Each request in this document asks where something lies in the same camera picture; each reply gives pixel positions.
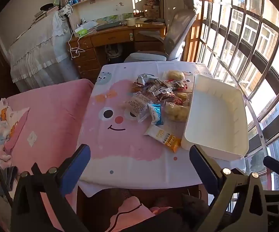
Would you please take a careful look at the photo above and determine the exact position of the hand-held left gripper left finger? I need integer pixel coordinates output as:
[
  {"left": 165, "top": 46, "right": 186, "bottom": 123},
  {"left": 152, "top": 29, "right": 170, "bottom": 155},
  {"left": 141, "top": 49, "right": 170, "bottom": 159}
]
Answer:
[{"left": 10, "top": 144, "right": 92, "bottom": 232}]

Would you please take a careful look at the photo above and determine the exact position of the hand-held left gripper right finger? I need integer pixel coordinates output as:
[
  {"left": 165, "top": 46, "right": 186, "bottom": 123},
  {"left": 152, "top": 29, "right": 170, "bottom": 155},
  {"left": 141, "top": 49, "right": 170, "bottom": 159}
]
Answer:
[{"left": 189, "top": 144, "right": 269, "bottom": 232}]

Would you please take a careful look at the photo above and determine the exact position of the orange white oat packet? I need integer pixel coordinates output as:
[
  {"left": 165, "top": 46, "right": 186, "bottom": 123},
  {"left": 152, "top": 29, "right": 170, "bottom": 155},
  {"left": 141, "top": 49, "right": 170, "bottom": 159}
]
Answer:
[{"left": 143, "top": 125, "right": 181, "bottom": 153}]

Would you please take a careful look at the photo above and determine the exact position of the white plastic bin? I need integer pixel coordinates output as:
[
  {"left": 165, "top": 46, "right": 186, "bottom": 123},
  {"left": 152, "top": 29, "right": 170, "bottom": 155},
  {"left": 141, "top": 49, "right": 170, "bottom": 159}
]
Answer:
[{"left": 181, "top": 74, "right": 249, "bottom": 162}]

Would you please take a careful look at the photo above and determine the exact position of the puffed snack clear packet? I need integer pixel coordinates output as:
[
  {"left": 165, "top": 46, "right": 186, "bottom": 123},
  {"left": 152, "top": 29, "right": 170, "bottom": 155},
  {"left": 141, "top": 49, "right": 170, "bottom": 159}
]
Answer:
[{"left": 165, "top": 101, "right": 190, "bottom": 122}]

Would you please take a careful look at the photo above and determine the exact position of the red orange snack packet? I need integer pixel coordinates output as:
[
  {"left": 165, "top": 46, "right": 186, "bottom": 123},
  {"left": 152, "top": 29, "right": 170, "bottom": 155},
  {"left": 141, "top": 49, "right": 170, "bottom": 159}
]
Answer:
[{"left": 172, "top": 97, "right": 190, "bottom": 107}]

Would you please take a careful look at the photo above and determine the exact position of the blue foil snack packet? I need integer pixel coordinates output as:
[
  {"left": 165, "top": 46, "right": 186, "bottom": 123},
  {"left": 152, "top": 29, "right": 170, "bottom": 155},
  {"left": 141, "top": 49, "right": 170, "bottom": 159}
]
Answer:
[{"left": 148, "top": 103, "right": 164, "bottom": 125}]

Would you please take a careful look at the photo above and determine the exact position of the brown nut bar packet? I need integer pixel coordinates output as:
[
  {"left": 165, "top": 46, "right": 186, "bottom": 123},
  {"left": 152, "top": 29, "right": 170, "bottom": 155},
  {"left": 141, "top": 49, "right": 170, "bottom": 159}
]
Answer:
[{"left": 147, "top": 87, "right": 176, "bottom": 102}]

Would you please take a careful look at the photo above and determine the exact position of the silver snack packet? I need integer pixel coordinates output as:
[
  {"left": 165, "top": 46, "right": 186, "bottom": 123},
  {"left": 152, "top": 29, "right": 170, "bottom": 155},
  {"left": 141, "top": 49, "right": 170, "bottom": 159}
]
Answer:
[{"left": 133, "top": 73, "right": 159, "bottom": 86}]

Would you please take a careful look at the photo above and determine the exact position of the pink cartoon printed tablecloth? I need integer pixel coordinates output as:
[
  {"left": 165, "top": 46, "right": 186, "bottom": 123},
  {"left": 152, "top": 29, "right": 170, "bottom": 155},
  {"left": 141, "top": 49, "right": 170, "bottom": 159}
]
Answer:
[{"left": 77, "top": 61, "right": 247, "bottom": 197}]

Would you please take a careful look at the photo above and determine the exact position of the pink cloth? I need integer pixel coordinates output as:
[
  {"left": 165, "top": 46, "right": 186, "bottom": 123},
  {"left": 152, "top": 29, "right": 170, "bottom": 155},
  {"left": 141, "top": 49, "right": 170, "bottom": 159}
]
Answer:
[{"left": 106, "top": 196, "right": 174, "bottom": 232}]

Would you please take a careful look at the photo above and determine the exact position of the red packet with dark cake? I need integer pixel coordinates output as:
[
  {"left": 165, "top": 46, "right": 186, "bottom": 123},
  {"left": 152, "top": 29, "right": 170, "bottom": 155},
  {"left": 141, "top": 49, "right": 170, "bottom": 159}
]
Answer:
[{"left": 167, "top": 80, "right": 188, "bottom": 92}]

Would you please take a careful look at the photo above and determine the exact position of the pale noodle cake packet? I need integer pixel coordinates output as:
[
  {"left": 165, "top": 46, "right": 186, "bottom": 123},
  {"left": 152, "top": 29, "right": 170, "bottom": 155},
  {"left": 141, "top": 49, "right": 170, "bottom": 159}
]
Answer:
[{"left": 163, "top": 70, "right": 186, "bottom": 81}]

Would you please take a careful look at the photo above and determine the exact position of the white cartoon printed blanket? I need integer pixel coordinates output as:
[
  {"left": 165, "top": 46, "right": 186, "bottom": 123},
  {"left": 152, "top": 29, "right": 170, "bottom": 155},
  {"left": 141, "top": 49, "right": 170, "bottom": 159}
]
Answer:
[{"left": 0, "top": 98, "right": 30, "bottom": 150}]

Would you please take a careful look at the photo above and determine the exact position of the waste bin with bag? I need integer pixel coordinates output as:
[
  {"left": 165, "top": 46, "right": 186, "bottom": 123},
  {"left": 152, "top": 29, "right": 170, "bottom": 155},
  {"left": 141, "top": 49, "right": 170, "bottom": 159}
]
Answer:
[{"left": 105, "top": 44, "right": 124, "bottom": 64}]

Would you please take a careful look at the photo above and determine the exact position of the white lace cover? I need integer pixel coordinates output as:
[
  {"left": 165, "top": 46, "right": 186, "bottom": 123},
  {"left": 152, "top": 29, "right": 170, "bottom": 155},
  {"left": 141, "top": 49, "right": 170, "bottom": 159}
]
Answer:
[{"left": 8, "top": 3, "right": 81, "bottom": 92}]

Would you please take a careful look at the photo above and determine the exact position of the wooden desk with drawers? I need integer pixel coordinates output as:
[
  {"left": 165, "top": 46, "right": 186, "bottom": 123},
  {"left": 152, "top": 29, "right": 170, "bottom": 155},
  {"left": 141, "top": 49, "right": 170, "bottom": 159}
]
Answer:
[{"left": 68, "top": 22, "right": 167, "bottom": 83}]

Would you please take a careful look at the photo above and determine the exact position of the green tissue box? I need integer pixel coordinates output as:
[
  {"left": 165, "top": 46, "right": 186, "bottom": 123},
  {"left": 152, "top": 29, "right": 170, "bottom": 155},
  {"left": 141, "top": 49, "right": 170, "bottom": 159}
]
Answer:
[{"left": 74, "top": 28, "right": 89, "bottom": 38}]

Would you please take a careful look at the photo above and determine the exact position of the grey mesh office chair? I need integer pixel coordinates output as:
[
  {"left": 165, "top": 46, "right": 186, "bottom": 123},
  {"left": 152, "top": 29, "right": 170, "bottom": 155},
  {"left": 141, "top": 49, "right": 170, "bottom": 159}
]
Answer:
[{"left": 124, "top": 0, "right": 203, "bottom": 63}]

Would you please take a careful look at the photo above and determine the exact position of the metal window grille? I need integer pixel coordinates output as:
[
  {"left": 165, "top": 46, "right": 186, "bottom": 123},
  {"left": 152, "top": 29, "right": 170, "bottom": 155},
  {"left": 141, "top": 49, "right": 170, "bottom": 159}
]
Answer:
[{"left": 183, "top": 0, "right": 279, "bottom": 191}]

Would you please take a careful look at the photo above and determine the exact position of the dark keyboard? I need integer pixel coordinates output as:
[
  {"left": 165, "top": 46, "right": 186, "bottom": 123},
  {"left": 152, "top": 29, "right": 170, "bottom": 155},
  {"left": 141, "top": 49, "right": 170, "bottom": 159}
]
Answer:
[{"left": 96, "top": 21, "right": 123, "bottom": 31}]

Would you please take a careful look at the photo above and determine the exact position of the printed hanging bag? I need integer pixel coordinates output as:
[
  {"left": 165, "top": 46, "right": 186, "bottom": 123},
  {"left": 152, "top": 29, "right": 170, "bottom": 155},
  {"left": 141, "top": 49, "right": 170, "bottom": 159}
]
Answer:
[{"left": 57, "top": 3, "right": 73, "bottom": 20}]

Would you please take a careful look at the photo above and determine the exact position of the cardboard box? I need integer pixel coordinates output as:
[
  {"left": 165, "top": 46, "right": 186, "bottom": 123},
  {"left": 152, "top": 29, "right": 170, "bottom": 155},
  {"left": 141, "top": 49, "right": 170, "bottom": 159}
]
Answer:
[{"left": 143, "top": 4, "right": 160, "bottom": 20}]

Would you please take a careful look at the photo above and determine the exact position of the white charging cable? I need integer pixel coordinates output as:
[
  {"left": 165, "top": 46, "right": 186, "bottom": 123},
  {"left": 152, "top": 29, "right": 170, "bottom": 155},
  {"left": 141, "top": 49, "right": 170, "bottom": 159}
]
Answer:
[{"left": 68, "top": 31, "right": 87, "bottom": 58}]

